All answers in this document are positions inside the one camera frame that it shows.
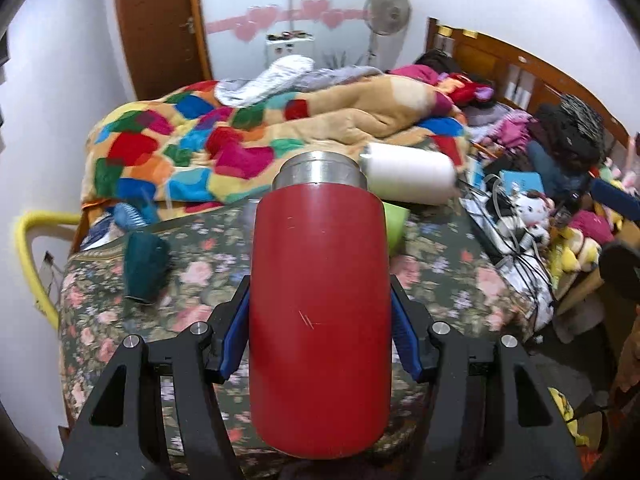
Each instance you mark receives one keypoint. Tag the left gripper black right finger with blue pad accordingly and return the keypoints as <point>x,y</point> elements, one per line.
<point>488,414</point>

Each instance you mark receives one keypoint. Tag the red steel thermos cup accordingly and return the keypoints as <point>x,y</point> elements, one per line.
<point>320,328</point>

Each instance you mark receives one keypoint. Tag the green thermos cup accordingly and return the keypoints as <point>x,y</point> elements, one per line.
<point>395,220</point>

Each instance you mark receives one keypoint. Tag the white thermos cup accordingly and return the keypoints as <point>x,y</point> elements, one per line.
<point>408,175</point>

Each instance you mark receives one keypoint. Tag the dark teal faceted cup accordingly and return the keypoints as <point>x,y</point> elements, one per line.
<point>146,267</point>

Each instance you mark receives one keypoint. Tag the floral green tablecloth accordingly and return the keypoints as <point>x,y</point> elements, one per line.
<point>439,263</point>

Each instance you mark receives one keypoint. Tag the yellow plush toy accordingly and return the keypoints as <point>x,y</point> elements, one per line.
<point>572,252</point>

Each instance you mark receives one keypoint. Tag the white plush toy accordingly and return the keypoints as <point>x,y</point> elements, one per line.
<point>531,219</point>

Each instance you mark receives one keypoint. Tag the black clothing pile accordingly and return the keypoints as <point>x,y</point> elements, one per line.
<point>571,132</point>

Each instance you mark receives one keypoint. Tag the red plush toy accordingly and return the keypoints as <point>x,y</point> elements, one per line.
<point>463,91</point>

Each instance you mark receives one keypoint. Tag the wooden bed headboard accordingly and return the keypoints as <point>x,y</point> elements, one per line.
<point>520,79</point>

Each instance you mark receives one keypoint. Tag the grey white crumpled sheet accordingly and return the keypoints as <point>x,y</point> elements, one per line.
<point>291,73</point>

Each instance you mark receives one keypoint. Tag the colourful patchwork blanket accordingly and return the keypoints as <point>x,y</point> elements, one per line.
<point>187,147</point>

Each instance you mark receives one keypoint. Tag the white small cabinet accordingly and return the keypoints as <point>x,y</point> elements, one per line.
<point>279,46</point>

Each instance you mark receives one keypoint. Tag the white standing fan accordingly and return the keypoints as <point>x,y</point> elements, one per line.
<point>384,18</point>

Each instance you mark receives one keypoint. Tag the wardrobe with pink hearts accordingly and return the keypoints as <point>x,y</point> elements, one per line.
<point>235,32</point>

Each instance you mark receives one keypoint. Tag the brown wooden door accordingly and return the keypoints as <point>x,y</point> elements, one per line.
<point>163,45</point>

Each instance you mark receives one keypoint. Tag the white power strip with cables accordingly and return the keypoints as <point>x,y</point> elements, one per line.
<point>489,207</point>

